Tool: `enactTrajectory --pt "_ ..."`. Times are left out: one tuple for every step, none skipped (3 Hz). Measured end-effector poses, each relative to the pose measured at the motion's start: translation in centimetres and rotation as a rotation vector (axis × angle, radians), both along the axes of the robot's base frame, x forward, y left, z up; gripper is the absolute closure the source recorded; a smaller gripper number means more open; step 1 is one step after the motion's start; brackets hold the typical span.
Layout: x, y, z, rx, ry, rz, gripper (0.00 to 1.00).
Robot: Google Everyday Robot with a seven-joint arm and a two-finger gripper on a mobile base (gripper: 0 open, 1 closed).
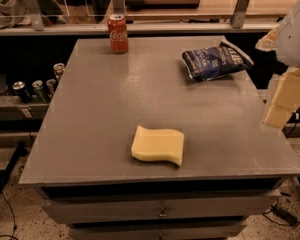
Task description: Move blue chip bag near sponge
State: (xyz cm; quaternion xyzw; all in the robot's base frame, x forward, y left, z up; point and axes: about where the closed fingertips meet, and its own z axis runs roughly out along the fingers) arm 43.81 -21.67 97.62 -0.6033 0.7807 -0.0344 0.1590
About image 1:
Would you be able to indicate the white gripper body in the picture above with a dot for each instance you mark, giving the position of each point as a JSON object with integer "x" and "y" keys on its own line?
{"x": 295, "y": 39}

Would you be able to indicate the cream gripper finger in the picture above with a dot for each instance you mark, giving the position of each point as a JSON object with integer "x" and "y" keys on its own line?
{"x": 283, "y": 98}
{"x": 268, "y": 42}

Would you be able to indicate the blue chip bag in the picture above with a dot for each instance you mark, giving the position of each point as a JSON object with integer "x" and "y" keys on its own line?
{"x": 215, "y": 62}

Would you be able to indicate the yellow sponge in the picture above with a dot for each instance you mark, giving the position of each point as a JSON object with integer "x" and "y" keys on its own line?
{"x": 153, "y": 145}

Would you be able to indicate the grey drawer cabinet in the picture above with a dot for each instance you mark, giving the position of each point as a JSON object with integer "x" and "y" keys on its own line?
{"x": 81, "y": 161}

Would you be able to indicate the black power adapter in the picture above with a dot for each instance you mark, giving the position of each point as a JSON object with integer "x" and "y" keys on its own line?
{"x": 285, "y": 215}

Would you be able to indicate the red Coca-Cola can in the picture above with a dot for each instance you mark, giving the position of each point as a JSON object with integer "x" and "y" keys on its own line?
{"x": 118, "y": 33}

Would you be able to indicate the orange drink can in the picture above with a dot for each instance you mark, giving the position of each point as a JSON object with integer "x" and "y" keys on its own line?
{"x": 58, "y": 70}

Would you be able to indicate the silver drink can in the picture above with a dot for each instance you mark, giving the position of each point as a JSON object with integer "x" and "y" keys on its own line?
{"x": 51, "y": 85}

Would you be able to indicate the green drink can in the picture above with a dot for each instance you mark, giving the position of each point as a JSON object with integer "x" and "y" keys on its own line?
{"x": 39, "y": 91}

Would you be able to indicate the dark blue drink can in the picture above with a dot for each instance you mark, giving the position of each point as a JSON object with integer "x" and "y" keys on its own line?
{"x": 22, "y": 91}

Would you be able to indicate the grey cloth pile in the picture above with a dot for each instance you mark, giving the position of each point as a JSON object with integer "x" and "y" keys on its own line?
{"x": 15, "y": 13}

